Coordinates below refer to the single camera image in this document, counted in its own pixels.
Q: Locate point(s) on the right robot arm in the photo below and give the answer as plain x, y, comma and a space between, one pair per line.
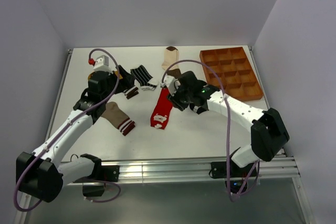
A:
268, 134

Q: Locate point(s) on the cream brown block sock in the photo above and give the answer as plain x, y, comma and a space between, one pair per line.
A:
171, 55

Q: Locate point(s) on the mustard yellow striped sock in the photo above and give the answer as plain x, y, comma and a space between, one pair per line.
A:
126, 83

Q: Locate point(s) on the navy white striped sock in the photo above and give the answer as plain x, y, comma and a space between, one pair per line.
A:
142, 76

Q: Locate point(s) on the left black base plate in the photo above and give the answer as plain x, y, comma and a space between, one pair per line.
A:
109, 173

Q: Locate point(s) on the aluminium front rail frame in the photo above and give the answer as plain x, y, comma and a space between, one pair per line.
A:
193, 170

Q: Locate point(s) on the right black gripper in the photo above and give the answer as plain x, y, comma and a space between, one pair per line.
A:
175, 100

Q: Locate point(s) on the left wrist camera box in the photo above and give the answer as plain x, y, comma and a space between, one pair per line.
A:
100, 64

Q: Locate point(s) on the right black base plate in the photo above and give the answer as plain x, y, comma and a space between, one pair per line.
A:
219, 170

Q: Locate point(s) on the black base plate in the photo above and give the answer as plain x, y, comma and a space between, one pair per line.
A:
219, 170
109, 173

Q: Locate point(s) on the white black striped sock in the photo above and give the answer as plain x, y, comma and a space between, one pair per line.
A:
197, 109

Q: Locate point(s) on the taupe sock maroon stripes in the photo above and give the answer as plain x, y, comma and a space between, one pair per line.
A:
118, 118

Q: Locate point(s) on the red christmas sock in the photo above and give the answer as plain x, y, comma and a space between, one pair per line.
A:
161, 113

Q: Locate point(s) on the orange wooden compartment tray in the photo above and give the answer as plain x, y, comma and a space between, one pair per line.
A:
232, 66

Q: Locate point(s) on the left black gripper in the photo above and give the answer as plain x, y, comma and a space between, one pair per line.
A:
109, 76

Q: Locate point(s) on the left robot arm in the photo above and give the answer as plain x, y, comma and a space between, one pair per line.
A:
41, 173

